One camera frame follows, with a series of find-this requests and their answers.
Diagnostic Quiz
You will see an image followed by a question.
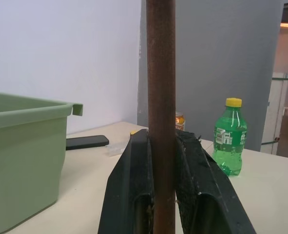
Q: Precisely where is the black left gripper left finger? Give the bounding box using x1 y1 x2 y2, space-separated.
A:
97 129 155 234

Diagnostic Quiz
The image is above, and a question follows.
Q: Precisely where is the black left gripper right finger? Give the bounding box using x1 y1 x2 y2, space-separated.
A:
174 129 257 234

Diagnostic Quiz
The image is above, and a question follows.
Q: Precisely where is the brown wooden pole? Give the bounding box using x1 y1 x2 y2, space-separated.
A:
145 0 177 234

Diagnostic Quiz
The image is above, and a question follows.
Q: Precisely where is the green soda bottle yellow cap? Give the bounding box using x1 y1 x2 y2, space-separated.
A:
212 97 248 177

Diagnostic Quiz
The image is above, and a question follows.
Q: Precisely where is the black smartphone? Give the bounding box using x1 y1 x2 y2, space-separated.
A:
65 135 110 151

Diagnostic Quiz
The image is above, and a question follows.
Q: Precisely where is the small orange-lidded jar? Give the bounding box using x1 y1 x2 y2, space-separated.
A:
175 111 185 131

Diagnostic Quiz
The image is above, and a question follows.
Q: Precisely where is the green plastic bin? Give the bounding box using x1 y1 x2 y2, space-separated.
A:
0 91 84 234

